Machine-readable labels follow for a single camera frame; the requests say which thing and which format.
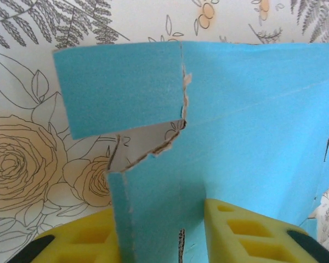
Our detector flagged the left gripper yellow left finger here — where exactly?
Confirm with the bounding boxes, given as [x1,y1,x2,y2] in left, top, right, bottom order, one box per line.
[7,208,121,263]

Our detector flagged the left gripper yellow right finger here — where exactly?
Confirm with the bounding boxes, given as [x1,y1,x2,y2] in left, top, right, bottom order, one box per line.
[204,198,329,263]

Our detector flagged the blue and white paper box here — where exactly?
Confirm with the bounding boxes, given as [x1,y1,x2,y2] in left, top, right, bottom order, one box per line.
[52,41,329,263]

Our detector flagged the floral patterned table cover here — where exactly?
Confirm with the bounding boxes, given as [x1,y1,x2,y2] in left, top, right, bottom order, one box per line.
[0,0,329,263]

